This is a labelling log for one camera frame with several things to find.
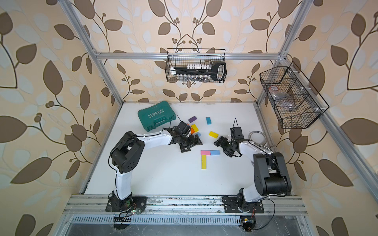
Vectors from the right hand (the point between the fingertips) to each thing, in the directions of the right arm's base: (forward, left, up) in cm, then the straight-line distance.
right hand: (219, 146), depth 93 cm
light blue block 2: (-4, +3, -1) cm, 5 cm away
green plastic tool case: (+25, +43, +4) cm, 49 cm away
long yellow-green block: (-9, +10, -2) cm, 14 cm away
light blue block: (+14, +12, -5) cm, 19 cm away
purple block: (+24, +18, -2) cm, 30 cm away
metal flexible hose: (+1, -29, 0) cm, 29 cm away
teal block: (+23, +4, -2) cm, 23 cm away
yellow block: (+11, +2, -3) cm, 12 cm away
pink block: (-3, +8, -2) cm, 8 cm away
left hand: (+1, +14, +3) cm, 15 cm away
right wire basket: (+6, -37, +31) cm, 49 cm away
